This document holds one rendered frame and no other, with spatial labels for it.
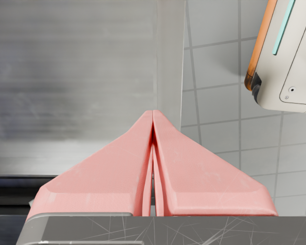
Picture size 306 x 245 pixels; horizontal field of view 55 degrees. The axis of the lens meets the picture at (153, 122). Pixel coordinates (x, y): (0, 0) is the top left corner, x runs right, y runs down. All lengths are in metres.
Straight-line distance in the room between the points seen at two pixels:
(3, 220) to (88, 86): 0.32
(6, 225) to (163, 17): 0.44
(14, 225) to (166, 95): 0.36
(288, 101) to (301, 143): 0.57
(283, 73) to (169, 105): 0.76
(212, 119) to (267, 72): 0.46
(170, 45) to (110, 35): 0.07
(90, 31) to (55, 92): 0.09
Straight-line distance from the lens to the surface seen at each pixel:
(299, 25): 1.04
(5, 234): 0.62
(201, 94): 1.38
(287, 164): 1.77
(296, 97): 1.16
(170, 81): 0.35
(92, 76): 0.35
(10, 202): 0.51
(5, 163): 0.46
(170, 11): 0.32
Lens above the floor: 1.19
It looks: 55 degrees down
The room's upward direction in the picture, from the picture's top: 178 degrees counter-clockwise
